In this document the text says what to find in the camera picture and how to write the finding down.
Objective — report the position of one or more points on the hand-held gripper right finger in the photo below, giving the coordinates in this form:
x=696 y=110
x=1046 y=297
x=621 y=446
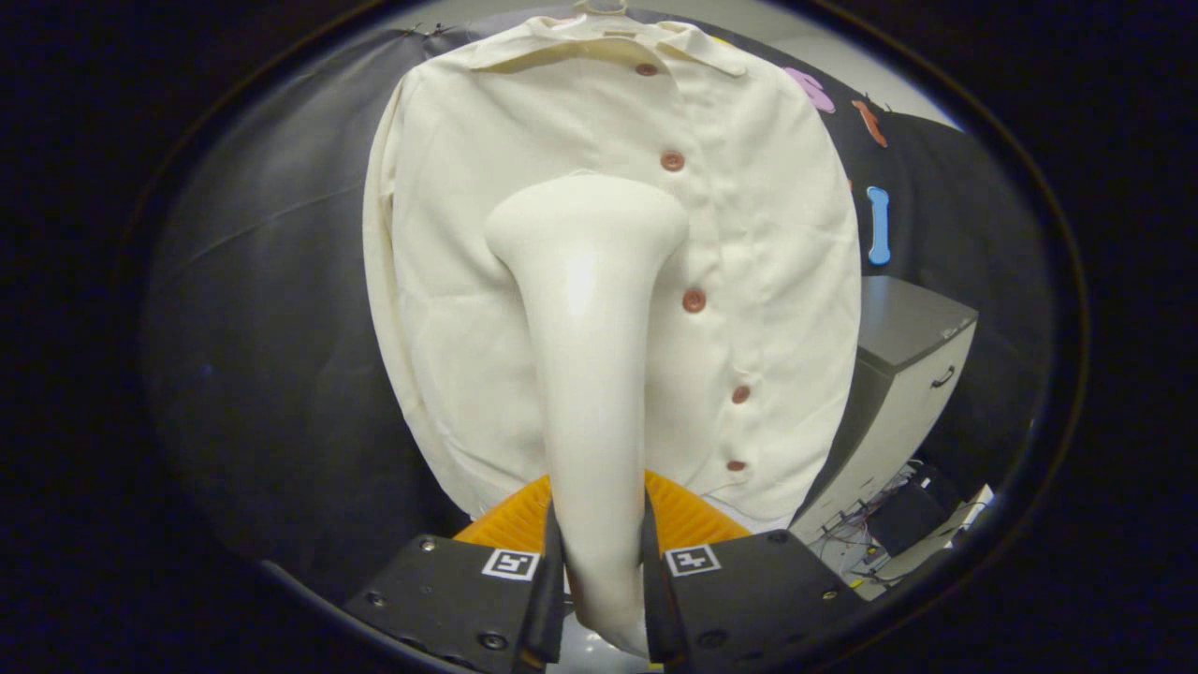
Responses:
x=657 y=608

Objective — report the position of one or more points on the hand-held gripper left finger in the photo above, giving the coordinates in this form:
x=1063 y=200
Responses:
x=552 y=608

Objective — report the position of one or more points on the white garment steamer head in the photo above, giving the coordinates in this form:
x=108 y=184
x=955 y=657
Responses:
x=590 y=374

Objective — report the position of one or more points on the cream button-up shirt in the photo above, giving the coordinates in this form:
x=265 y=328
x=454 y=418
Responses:
x=449 y=281

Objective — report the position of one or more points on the cream clothes hanger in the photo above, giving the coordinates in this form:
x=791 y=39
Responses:
x=599 y=7

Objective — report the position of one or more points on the black box on floor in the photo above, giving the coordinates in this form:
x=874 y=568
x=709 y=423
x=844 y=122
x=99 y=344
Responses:
x=903 y=515

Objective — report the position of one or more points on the grey and white cabinet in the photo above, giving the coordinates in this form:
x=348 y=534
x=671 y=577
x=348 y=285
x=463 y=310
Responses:
x=898 y=328

